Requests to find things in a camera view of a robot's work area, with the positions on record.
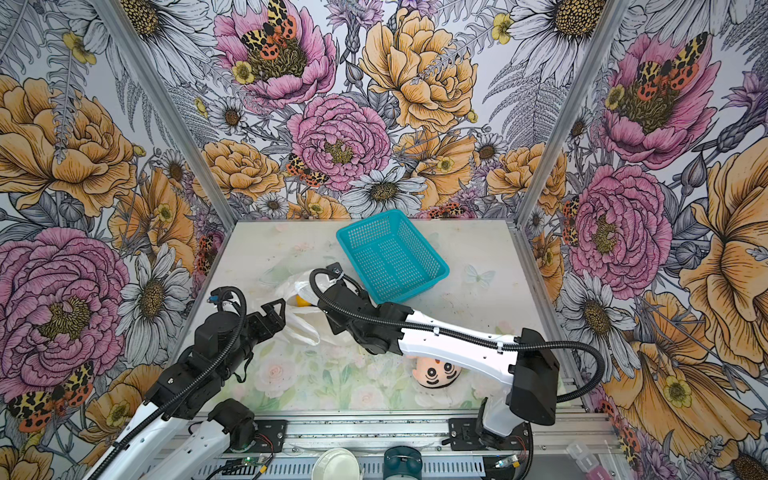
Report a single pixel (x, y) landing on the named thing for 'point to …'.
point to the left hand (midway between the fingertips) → (272, 315)
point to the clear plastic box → (583, 457)
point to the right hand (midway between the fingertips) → (341, 308)
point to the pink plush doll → (433, 373)
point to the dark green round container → (402, 460)
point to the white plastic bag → (306, 320)
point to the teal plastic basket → (392, 259)
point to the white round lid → (336, 464)
